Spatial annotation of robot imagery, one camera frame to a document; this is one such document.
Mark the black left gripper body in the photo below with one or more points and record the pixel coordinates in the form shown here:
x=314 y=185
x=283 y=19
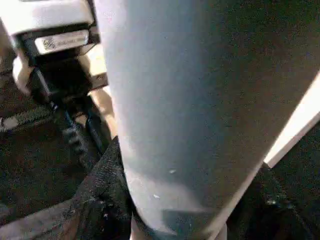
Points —
x=62 y=75

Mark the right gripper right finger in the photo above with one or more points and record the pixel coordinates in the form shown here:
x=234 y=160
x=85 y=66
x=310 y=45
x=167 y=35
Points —
x=275 y=217

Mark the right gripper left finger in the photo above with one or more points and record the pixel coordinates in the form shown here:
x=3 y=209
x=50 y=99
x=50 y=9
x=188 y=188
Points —
x=105 y=195

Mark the white plastic table leg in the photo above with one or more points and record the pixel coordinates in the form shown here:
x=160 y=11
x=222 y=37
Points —
x=287 y=130
x=187 y=100

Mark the black work mat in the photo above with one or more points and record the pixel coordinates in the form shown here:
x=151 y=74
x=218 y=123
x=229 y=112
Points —
x=37 y=170

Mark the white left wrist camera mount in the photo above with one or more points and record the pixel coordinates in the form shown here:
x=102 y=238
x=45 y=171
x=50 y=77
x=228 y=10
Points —
x=37 y=15

